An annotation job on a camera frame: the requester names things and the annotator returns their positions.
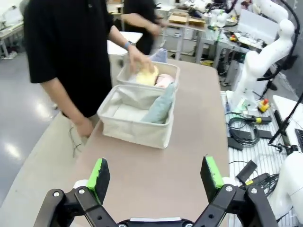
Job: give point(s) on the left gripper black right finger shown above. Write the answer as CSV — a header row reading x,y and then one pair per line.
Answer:
x,y
236,208

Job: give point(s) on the pink towel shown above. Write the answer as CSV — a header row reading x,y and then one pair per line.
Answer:
x,y
164,80

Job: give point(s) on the white panel board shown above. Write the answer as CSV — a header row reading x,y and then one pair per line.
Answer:
x,y
258,26

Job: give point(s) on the black adapter with yellow label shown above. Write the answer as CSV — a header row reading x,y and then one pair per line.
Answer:
x,y
246,171

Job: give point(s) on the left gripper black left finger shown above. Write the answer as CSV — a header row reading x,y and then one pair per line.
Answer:
x,y
78,208

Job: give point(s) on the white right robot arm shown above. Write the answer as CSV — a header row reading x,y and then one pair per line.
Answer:
x,y
258,59

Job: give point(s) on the person's left forearm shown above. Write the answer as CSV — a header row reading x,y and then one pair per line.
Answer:
x,y
119,37

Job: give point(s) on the pale teal towel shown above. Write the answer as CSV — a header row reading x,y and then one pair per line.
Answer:
x,y
158,108

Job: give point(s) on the black camera stand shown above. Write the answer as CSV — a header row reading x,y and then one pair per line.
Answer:
x,y
282,127

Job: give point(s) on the yellow red emergency stop button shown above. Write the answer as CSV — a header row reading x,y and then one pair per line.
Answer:
x,y
263,107

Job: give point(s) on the black keyboard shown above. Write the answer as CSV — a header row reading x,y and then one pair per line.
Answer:
x,y
300,139

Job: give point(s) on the yellow black hand tool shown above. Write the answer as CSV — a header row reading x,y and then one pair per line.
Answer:
x,y
259,119

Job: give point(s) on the person in black polo shirt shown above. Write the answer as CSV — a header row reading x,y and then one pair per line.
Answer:
x,y
66,47

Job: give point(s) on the person's right hand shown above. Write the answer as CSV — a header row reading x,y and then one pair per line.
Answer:
x,y
84,127

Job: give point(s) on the person's left hand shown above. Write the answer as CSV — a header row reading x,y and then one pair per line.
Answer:
x,y
138,58

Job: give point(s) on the black power brick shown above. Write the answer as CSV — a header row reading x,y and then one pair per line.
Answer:
x,y
235,143
241,134

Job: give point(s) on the blue wrist watch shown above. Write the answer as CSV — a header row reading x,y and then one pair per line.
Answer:
x,y
129,44

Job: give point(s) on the grey-legged background workbench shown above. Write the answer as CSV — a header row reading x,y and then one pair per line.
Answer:
x,y
187,29

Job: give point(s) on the yellow towel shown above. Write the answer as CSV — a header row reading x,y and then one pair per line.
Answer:
x,y
146,76

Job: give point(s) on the cardboard box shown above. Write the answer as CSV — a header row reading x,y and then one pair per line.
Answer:
x,y
196,21
178,17

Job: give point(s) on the blue-grey towel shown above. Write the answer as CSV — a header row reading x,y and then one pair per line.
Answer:
x,y
159,56

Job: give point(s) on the person's right forearm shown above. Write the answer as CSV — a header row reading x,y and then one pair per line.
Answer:
x,y
64,101

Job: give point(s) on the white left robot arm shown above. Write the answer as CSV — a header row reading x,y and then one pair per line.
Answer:
x,y
288,184

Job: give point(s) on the bystander in black shirt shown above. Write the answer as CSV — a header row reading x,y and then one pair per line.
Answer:
x,y
139,14

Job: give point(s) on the cream fabric storage bin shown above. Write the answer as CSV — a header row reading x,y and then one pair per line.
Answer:
x,y
132,132
125,75

